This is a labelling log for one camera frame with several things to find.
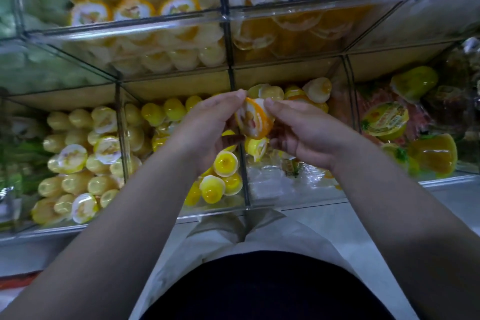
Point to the single orange-lid jelly cup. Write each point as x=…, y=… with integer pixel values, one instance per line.
x=253, y=117

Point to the black shirt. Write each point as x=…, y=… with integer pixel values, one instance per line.
x=266, y=290

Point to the person's left forearm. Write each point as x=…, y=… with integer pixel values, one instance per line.
x=105, y=248

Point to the person's right forearm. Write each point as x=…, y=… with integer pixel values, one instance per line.
x=412, y=241

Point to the pile of pastel jelly cups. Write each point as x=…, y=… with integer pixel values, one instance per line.
x=315, y=89

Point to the person's right hand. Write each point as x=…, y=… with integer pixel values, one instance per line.
x=311, y=132

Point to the pile of yellow jelly cups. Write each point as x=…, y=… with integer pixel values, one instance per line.
x=214, y=177

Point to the pile of pale yellow jelly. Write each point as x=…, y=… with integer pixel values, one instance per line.
x=75, y=173

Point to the light grey shorts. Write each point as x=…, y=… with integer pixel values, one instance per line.
x=240, y=237

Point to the person's left hand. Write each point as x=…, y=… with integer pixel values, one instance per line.
x=204, y=125

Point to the pile of orange-lid jelly cups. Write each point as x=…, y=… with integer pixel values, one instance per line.
x=142, y=1

